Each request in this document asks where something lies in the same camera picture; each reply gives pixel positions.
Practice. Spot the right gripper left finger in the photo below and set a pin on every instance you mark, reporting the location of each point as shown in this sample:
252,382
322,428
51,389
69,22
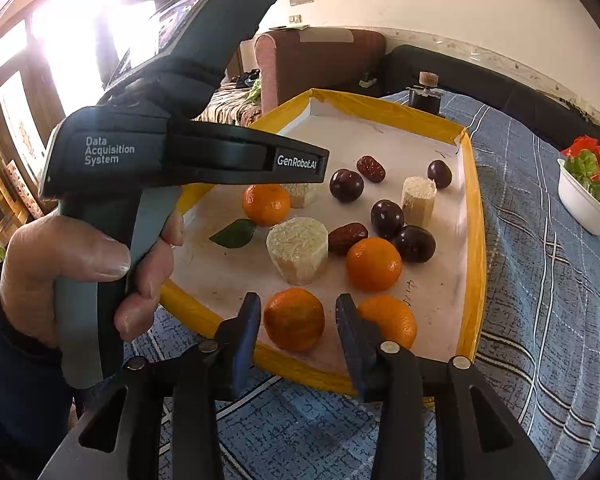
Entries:
118,436

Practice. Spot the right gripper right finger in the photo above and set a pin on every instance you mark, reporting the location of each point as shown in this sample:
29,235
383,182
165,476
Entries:
477,436

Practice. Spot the mandarin with green leaf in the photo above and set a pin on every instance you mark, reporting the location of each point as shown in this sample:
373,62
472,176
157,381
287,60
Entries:
264,205

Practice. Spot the yellowish orange with stem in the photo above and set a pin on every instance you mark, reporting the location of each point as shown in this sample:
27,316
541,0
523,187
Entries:
373,265

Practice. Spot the large mandarin orange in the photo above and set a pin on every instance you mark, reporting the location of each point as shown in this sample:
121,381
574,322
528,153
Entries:
294,320

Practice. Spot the large dark plum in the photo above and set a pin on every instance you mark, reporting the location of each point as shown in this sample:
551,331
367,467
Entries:
346,185

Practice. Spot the small dark plum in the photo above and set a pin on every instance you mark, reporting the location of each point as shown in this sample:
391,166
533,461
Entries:
440,173

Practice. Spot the person's left hand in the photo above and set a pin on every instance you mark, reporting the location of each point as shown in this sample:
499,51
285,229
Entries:
59,247

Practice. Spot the blue plaid tablecloth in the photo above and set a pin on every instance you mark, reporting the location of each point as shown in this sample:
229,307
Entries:
539,345

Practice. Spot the patterned covered bench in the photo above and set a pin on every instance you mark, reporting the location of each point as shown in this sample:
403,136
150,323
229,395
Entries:
237,102

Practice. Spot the yellow-rimmed white tray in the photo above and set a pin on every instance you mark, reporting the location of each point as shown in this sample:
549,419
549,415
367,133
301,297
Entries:
446,293

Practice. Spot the brown armchair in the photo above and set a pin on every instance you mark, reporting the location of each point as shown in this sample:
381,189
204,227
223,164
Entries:
292,61

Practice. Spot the white bowl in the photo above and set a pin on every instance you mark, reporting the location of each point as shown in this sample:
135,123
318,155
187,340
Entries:
581,204

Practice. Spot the green lettuce leaves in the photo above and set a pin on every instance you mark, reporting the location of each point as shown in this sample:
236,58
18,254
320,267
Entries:
584,168

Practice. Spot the black sofa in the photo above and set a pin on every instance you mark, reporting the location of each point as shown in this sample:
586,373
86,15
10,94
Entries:
553,120

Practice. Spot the black bottle with cork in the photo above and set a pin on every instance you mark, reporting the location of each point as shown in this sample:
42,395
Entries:
425,96

